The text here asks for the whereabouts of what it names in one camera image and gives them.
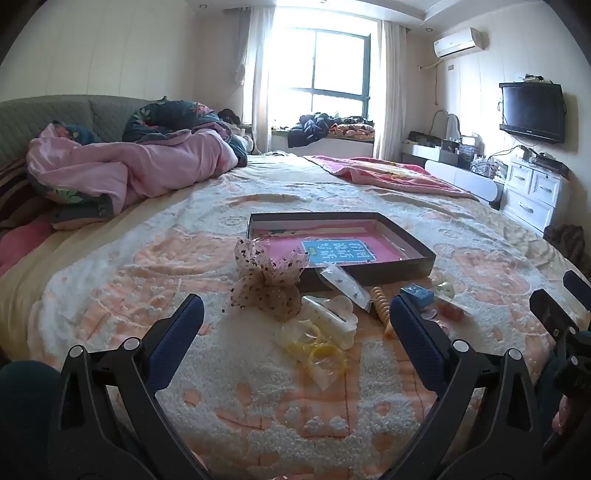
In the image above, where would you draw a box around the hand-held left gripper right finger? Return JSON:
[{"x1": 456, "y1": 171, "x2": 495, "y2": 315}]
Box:
[{"x1": 379, "y1": 293, "x2": 543, "y2": 480}]

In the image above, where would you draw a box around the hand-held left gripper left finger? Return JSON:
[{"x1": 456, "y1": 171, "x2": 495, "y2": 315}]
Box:
[{"x1": 48, "y1": 293, "x2": 213, "y2": 480}]

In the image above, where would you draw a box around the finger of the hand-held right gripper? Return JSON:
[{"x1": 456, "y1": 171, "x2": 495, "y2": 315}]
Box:
[
  {"x1": 564, "y1": 270, "x2": 591, "y2": 303},
  {"x1": 529, "y1": 288, "x2": 580, "y2": 344}
]

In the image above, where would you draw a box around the small blue box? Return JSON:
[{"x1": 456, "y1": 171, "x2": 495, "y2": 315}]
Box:
[{"x1": 401, "y1": 285, "x2": 435, "y2": 308}]

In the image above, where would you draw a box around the beige ribbed hair clip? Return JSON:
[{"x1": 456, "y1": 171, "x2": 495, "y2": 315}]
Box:
[{"x1": 372, "y1": 286, "x2": 398, "y2": 335}]

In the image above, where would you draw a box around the shallow cardboard box pink inside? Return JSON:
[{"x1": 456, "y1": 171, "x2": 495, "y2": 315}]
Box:
[{"x1": 247, "y1": 212, "x2": 437, "y2": 287}]

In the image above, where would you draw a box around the earring card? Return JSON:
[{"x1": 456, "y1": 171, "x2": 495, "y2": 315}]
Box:
[{"x1": 318, "y1": 265, "x2": 377, "y2": 312}]

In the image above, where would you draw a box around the white hair claw clip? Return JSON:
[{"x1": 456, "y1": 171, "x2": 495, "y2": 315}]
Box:
[{"x1": 301, "y1": 295, "x2": 360, "y2": 344}]

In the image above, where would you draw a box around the bag of yellow hair ties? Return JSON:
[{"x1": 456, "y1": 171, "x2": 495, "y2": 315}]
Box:
[{"x1": 277, "y1": 318, "x2": 352, "y2": 393}]

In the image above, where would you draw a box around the polka-dot mesh hair bow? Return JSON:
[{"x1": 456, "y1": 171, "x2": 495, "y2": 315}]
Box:
[{"x1": 229, "y1": 237, "x2": 310, "y2": 321}]

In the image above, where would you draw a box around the person's right hand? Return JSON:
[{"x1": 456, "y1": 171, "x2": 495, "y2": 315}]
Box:
[{"x1": 553, "y1": 398, "x2": 575, "y2": 437}]

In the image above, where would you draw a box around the brown fuzzy bag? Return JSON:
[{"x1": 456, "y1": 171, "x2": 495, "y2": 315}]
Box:
[{"x1": 542, "y1": 224, "x2": 587, "y2": 264}]

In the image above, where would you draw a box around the pearl hair accessory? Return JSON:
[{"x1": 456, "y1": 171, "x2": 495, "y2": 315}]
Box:
[{"x1": 429, "y1": 272, "x2": 455, "y2": 296}]

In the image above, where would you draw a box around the person's right leg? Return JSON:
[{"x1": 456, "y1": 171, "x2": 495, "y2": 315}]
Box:
[{"x1": 536, "y1": 364, "x2": 591, "y2": 480}]

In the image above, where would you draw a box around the person's leg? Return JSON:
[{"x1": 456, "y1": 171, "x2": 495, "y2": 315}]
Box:
[
  {"x1": 536, "y1": 364, "x2": 591, "y2": 480},
  {"x1": 0, "y1": 360, "x2": 63, "y2": 480}
]

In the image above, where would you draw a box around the white drawer dresser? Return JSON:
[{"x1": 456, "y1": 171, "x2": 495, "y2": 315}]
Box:
[{"x1": 501, "y1": 157, "x2": 571, "y2": 236}]

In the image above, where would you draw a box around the blue printed card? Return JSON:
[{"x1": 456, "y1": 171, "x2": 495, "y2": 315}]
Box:
[{"x1": 302, "y1": 239, "x2": 380, "y2": 267}]

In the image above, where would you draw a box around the black set-top box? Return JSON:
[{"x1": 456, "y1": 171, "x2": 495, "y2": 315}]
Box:
[{"x1": 531, "y1": 154, "x2": 568, "y2": 174}]

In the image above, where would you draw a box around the white desk with clutter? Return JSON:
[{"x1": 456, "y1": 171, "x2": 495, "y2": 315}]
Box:
[{"x1": 401, "y1": 138, "x2": 506, "y2": 206}]

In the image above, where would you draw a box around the pink printed blanket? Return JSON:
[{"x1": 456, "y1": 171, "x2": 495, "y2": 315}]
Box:
[{"x1": 302, "y1": 154, "x2": 478, "y2": 199}]

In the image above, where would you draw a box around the person's left leg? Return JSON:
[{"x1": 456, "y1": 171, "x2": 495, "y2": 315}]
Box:
[{"x1": 0, "y1": 360, "x2": 63, "y2": 480}]

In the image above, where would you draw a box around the pink quilt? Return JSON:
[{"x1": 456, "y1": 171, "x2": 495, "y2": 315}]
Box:
[{"x1": 25, "y1": 124, "x2": 250, "y2": 217}]

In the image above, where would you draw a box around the pink pillow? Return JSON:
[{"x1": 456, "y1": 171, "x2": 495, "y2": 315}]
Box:
[{"x1": 0, "y1": 217, "x2": 56, "y2": 278}]

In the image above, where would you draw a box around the dark floral quilt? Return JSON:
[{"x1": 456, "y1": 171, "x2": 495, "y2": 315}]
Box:
[{"x1": 122, "y1": 100, "x2": 232, "y2": 144}]

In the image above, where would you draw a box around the pile of dark clothes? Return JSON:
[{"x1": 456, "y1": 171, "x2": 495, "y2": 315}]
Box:
[{"x1": 287, "y1": 112, "x2": 376, "y2": 148}]

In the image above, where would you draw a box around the white sheer curtain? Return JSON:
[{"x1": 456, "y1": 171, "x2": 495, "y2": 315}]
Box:
[
  {"x1": 235, "y1": 7, "x2": 278, "y2": 155},
  {"x1": 372, "y1": 21, "x2": 411, "y2": 160}
]

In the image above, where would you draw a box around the green padded headboard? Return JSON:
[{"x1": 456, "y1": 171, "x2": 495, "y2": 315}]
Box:
[{"x1": 0, "y1": 95, "x2": 153, "y2": 167}]

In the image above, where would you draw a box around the white air conditioner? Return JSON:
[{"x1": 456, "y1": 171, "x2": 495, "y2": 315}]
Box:
[{"x1": 433, "y1": 28, "x2": 489, "y2": 58}]

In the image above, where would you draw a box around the window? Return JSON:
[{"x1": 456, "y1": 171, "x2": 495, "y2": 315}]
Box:
[{"x1": 272, "y1": 28, "x2": 372, "y2": 130}]

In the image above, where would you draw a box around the black wall television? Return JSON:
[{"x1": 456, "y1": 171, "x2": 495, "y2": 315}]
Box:
[{"x1": 499, "y1": 82, "x2": 566, "y2": 144}]

